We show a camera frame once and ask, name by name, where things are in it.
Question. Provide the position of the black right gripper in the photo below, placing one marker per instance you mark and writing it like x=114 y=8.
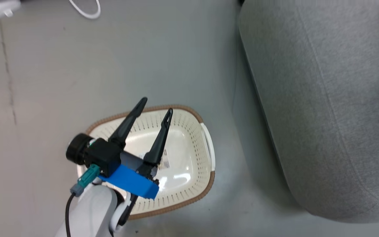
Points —
x=102 y=154

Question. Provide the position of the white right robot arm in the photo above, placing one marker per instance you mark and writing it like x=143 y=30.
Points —
x=92 y=210

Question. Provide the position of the cream laundry basket brown rim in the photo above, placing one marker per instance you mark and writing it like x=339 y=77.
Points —
x=183 y=158

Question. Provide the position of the barcode label sticker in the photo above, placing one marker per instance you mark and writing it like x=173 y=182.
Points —
x=165 y=162

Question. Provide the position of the grey fabric sofa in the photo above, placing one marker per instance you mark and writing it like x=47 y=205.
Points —
x=324 y=98

